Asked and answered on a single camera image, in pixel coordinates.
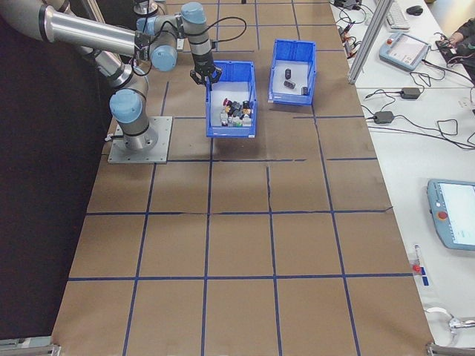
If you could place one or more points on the black blue contact block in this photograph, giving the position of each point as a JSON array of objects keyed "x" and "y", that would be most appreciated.
[{"x": 234, "y": 104}]

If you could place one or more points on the grey black desktop device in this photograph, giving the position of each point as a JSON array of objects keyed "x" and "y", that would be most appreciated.
[{"x": 347, "y": 3}]

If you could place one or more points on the black switch block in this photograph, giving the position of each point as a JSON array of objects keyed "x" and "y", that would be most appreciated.
[{"x": 245, "y": 104}]

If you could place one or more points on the person dark patterned clothing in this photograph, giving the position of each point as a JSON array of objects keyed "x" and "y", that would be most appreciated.
[{"x": 468, "y": 44}]

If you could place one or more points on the white side table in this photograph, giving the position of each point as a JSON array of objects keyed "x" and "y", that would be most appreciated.
[
  {"x": 386, "y": 79},
  {"x": 408, "y": 185}
]

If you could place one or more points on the metal V-shaped bar frame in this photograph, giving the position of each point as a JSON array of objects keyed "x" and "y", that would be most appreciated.
[{"x": 92, "y": 7}]

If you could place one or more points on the white computer keyboard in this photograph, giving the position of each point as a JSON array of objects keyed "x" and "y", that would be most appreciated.
[{"x": 399, "y": 16}]

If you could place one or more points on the yellow red black switch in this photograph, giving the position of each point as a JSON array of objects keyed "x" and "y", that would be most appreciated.
[{"x": 246, "y": 110}]

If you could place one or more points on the light blue teach pendant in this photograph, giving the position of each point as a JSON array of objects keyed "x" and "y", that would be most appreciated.
[
  {"x": 456, "y": 215},
  {"x": 406, "y": 50}
]

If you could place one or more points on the white switch contact block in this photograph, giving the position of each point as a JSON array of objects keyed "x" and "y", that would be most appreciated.
[{"x": 248, "y": 120}]

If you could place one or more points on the black computer mouse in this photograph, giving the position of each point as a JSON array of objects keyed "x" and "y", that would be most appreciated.
[{"x": 414, "y": 10}]

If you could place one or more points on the tall aluminium profile post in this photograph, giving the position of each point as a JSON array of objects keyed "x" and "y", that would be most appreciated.
[{"x": 367, "y": 41}]

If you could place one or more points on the red pilot light white body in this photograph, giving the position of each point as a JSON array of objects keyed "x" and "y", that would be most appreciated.
[{"x": 224, "y": 118}]

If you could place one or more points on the blue plastic storage bin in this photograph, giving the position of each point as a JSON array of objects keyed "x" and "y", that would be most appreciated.
[
  {"x": 230, "y": 132},
  {"x": 291, "y": 100}
]

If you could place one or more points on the aluminium profile table bracket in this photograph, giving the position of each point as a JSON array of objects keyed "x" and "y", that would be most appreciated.
[
  {"x": 452, "y": 350},
  {"x": 26, "y": 346}
]

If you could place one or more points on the black power adapter brick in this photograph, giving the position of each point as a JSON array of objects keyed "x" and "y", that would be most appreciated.
[
  {"x": 384, "y": 117},
  {"x": 411, "y": 93}
]

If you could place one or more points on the black fabric frame cover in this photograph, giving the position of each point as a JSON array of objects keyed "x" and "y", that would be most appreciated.
[{"x": 37, "y": 185}]

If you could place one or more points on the blue tape strip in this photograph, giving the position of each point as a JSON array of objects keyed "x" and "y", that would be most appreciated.
[{"x": 426, "y": 280}]

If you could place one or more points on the chrome metal hook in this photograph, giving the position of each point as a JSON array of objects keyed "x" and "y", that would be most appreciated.
[{"x": 458, "y": 324}]

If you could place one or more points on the red mushroom push button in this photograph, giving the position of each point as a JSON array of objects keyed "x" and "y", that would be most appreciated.
[{"x": 225, "y": 101}]

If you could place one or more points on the bystander bare hand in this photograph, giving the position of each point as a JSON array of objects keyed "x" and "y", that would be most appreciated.
[{"x": 455, "y": 37}]

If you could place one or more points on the grey black contact block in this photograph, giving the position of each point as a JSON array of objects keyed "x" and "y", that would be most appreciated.
[{"x": 235, "y": 113}]

